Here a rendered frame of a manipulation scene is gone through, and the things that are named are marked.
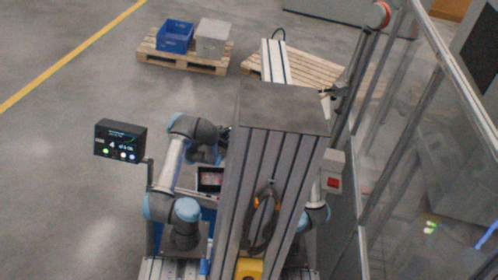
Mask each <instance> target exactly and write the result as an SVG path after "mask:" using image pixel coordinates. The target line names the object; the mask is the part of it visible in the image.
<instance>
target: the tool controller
mask: <svg viewBox="0 0 498 280"><path fill-rule="evenodd" d="M147 133H148V128H145V127H140V125H137V124H129V123H125V122H122V121H115V120H111V119H107V118H103V119H102V120H99V121H98V122H96V123H95V125H94V145H93V155H94V156H101V157H104V158H108V159H114V160H119V161H122V162H126V163H134V164H137V165H138V164H139V163H140V162H141V161H142V159H143V158H145V157H146V141H147ZM108 139H111V141H115V142H117V149H111V148H108V147H107V141H108ZM104 149H108V152H107V153H105V152H104ZM112 151H117V155H116V156H114V154H112ZM122 152H124V153H125V155H126V157H122V156H121V153H122ZM131 155H133V156H135V158H134V159H131V158H129V156H131Z"/></svg>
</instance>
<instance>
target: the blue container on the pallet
mask: <svg viewBox="0 0 498 280"><path fill-rule="evenodd" d="M180 24H181V25H184V27H181V25H180ZM194 28H195V23H192V22H188V21H182V20H178V19H169V18H166V19H165V21H164V22H163V24H162V26H161V27H160V29H159V31H158V33H156V50H157V51H165V52H170V53H175V54H179V55H183V56H184V55H185V54H186V52H188V48H189V47H190V45H191V42H192V39H193V37H194Z"/></svg>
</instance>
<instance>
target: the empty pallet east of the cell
mask: <svg viewBox="0 0 498 280"><path fill-rule="evenodd" d="M286 50H287V54H288V59H289V66H290V72H291V76H292V80H293V85H294V86H306V87H311V88H317V89H318V90H319V89H330V88H332V86H333V83H336V81H337V80H338V78H341V77H342V74H343V72H344V69H345V67H343V66H341V65H337V64H335V63H332V62H330V61H326V60H324V59H321V58H318V57H315V56H312V55H310V54H308V53H306V52H303V51H299V50H297V49H295V48H292V47H289V46H286ZM254 70H255V71H256V72H260V73H261V58H260V50H258V51H256V52H255V53H253V54H252V55H251V57H249V58H248V59H247V60H246V61H244V62H242V63H240V73H241V74H245V75H248V76H250V77H252V78H254V79H258V80H260V78H261V76H259V75H255V74H254V73H252V72H253V71H254ZM319 72H320V73H319ZM325 87H326V88H325ZM327 93H328V92H326V93H319V95H320V99H321V100H323V99H324V97H325V96H326V94H327Z"/></svg>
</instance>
